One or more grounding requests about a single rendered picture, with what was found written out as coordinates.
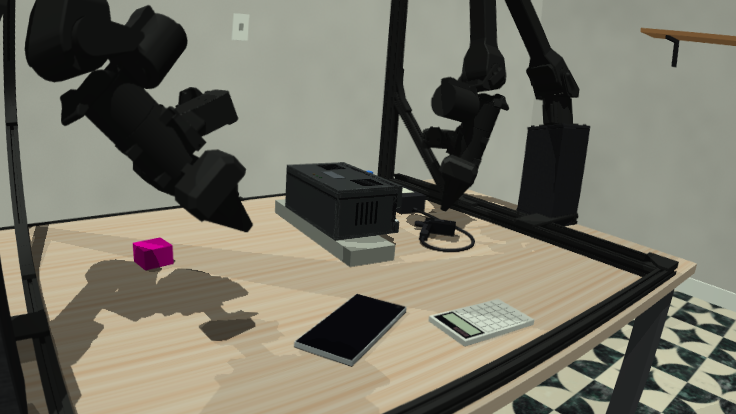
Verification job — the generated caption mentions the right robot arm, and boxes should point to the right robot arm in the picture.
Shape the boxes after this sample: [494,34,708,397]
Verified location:
[25,0,238,151]

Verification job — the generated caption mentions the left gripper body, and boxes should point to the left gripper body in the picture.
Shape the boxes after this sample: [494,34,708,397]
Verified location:
[439,122,491,184]

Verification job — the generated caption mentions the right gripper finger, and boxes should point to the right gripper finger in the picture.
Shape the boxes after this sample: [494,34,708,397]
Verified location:
[151,175,183,197]
[205,187,253,233]

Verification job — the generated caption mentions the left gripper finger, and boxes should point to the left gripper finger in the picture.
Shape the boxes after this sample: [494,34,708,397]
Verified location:
[440,171,472,211]

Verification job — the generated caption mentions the white desktop calculator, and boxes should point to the white desktop calculator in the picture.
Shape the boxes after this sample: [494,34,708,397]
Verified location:
[434,299,534,347]

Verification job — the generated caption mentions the small magenta block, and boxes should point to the small magenta block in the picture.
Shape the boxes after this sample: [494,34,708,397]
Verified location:
[133,237,174,270]

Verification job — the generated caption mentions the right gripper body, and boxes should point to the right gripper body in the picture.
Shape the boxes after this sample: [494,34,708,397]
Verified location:
[114,100,246,222]

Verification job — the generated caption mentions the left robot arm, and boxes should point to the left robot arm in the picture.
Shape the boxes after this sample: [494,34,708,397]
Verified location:
[421,0,579,155]

